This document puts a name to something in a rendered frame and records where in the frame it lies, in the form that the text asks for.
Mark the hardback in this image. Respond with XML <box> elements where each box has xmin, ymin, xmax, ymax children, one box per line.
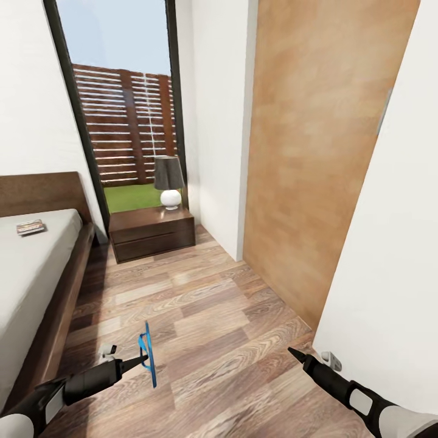
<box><xmin>16</xmin><ymin>220</ymin><xmax>44</xmax><ymax>236</ymax></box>

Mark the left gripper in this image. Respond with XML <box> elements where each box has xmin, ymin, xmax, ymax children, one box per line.
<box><xmin>84</xmin><ymin>355</ymin><xmax>149</xmax><ymax>397</ymax></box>

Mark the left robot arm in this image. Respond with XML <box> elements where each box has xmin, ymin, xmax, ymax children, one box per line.
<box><xmin>0</xmin><ymin>343</ymin><xmax>149</xmax><ymax>438</ymax></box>

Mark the sandal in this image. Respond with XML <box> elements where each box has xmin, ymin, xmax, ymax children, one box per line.
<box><xmin>138</xmin><ymin>321</ymin><xmax>157</xmax><ymax>388</ymax></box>

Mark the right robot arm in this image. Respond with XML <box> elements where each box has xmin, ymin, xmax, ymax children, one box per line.
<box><xmin>288</xmin><ymin>347</ymin><xmax>438</xmax><ymax>438</ymax></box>

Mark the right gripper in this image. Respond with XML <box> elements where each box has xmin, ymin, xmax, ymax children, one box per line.
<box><xmin>288</xmin><ymin>347</ymin><xmax>340</xmax><ymax>397</ymax></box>

